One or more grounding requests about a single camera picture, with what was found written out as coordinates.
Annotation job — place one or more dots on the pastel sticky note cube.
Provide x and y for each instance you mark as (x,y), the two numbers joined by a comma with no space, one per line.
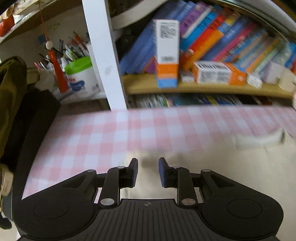
(272,73)

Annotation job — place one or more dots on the lying orange white box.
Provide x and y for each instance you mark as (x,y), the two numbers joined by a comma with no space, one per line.
(207,72)

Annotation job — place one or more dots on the tall orange white box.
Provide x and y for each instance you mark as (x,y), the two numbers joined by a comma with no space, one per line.
(166,54)

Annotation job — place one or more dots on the pink checkered table mat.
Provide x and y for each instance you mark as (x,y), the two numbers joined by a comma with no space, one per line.
(100,141)

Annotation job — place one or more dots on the olive green garment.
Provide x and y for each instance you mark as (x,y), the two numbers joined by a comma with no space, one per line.
(13,88)

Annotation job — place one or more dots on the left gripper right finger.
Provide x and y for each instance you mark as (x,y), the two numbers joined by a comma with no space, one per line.
(179,178)

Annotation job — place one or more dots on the white green-lid pen tub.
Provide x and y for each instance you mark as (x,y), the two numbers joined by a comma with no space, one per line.
(81,76)

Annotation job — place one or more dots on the row of colourful books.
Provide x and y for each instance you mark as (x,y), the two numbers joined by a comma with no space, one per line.
(202,26)

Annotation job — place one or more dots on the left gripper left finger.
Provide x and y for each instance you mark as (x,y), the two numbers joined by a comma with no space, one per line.
(114,180)

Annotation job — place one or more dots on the white phone charger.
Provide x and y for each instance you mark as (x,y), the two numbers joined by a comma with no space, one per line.
(254,80)

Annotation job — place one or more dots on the white wooden bookshelf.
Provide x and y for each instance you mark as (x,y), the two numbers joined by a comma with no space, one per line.
(80,29)

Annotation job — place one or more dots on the cream t-shirt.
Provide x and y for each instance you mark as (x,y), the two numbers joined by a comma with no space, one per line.
(264,163)

